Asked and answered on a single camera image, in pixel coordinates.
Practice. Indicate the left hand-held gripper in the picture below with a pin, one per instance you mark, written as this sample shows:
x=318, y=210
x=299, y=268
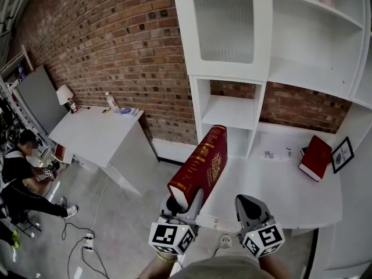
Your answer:
x=171, y=237

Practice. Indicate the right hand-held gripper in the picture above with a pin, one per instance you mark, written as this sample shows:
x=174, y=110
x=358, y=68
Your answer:
x=263, y=237

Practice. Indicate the person's grey shirt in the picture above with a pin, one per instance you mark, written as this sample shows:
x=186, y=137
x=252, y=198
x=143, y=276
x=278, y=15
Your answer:
x=221, y=269

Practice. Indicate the white flat boxes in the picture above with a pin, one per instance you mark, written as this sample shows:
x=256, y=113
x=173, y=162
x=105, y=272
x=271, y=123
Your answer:
x=207, y=221

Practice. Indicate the small plain red book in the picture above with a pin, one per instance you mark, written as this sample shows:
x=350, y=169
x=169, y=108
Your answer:
x=316, y=157

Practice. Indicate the person's right forearm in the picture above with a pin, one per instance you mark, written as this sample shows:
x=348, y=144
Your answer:
x=271, y=267

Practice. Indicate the white glass cabinet door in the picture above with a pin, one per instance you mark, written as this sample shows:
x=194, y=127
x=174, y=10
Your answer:
x=226, y=28

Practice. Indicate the small black notebook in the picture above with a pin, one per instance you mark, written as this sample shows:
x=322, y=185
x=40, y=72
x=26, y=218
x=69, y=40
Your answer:
x=304, y=150

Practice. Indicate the white shade table lamp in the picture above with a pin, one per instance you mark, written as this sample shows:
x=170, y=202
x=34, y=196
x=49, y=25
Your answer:
x=64, y=94

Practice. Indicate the black framed picture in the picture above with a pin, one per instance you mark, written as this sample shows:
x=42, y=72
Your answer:
x=343, y=155

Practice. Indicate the red and white box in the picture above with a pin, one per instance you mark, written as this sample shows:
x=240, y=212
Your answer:
x=62, y=153

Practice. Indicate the red label bottle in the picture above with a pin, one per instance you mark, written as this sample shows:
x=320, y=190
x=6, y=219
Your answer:
x=73, y=106

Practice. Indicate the clear plastic bottle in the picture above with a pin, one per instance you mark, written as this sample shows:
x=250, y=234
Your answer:
x=112, y=102

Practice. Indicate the white metal rack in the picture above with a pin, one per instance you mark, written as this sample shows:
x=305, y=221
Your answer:
x=11, y=80

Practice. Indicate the person's left forearm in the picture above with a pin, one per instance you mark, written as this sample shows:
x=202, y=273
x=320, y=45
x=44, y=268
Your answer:
x=157, y=267

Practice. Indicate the white side table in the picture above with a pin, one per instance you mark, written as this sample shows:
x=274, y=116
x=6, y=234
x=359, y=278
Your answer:
x=98, y=135

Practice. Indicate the white round plug adapter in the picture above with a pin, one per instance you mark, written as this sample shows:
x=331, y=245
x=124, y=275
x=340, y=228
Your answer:
x=225, y=241

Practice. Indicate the yellow pen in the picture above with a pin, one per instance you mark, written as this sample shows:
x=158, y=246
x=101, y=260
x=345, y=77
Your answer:
x=106, y=111

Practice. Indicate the grey board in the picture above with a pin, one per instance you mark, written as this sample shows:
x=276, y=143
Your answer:
x=40, y=97

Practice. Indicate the large red gold-print book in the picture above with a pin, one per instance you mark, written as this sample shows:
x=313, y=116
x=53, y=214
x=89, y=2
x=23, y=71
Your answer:
x=203, y=167

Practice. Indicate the white power strip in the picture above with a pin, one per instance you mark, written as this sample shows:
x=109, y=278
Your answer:
x=88, y=241

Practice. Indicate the white shelf unit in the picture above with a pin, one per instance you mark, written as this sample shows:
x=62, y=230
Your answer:
x=308, y=39

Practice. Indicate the blue and white booklet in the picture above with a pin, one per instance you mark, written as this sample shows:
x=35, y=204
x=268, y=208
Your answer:
x=128, y=112

